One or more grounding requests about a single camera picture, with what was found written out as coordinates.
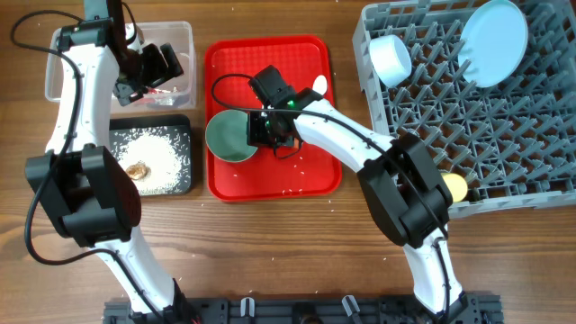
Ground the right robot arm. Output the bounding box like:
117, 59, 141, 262
248, 66, 464, 323

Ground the red snack wrapper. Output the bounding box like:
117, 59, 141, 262
145, 86, 189, 97

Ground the yellow cup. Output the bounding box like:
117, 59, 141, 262
441, 173, 468, 203

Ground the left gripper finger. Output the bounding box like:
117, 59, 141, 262
142, 43, 169, 88
160, 43, 184, 77

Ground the white plastic spoon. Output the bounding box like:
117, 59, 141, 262
312, 75, 328, 95

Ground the grey dishwasher rack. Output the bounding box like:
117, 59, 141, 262
353, 1, 575, 218

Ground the black waste tray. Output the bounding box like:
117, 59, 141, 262
107, 113, 194, 197

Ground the green bowl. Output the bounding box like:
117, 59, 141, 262
205, 110, 257, 163

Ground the white tissue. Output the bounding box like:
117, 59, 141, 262
152, 93, 178, 107

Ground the white rice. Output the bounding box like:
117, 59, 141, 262
110, 128, 190, 197

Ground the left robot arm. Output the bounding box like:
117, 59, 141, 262
25, 1, 197, 323

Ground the light blue plate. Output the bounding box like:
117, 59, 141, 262
458, 0, 528, 88

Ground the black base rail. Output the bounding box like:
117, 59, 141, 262
102, 294, 504, 324

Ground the brown food scrap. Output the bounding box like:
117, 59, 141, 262
125, 162, 149, 181

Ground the light blue bowl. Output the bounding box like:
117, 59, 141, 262
368, 34, 412, 87

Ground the clear plastic bin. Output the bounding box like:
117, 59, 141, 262
44, 21, 197, 114

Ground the red serving tray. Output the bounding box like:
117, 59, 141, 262
204, 35, 342, 203

